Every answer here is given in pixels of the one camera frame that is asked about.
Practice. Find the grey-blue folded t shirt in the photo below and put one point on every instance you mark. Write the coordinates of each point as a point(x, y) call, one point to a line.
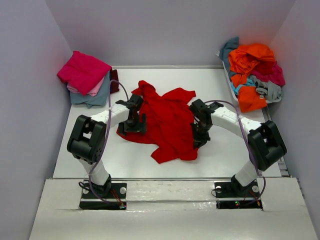
point(99, 99)

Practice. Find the grey t shirt in pile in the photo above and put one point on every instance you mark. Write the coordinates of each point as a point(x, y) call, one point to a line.
point(269, 90)

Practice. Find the maroon folded t shirt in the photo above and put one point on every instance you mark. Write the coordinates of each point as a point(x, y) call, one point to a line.
point(113, 77)

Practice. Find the red t shirt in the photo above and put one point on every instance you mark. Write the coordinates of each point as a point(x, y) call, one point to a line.
point(168, 123)

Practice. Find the pink folded t shirt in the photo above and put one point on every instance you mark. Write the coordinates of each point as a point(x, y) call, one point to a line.
point(86, 88)

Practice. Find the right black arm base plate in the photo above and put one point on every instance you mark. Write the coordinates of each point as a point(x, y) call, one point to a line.
point(230, 199)

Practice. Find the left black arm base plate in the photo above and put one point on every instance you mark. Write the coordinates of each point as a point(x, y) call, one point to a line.
point(115, 200)

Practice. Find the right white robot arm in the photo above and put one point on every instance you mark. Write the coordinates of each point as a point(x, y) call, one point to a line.
point(263, 141)

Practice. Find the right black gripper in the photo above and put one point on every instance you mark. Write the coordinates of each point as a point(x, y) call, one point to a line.
point(200, 136)

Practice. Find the light blue t shirt in pile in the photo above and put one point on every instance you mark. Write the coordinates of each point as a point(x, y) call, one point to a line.
point(249, 83)

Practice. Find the orange t shirt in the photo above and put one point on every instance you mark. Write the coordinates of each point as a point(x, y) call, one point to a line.
point(243, 61)

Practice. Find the teal-grey t shirt in pile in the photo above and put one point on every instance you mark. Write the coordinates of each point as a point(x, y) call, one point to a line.
point(229, 46)

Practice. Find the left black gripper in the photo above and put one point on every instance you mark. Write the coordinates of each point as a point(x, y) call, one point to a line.
point(135, 125)

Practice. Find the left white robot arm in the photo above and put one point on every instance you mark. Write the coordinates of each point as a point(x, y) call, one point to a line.
point(89, 136)

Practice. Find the magenta folded t shirt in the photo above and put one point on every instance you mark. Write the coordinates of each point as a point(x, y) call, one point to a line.
point(82, 67)

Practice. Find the magenta t shirt in pile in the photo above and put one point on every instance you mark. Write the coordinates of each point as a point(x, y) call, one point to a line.
point(275, 77)

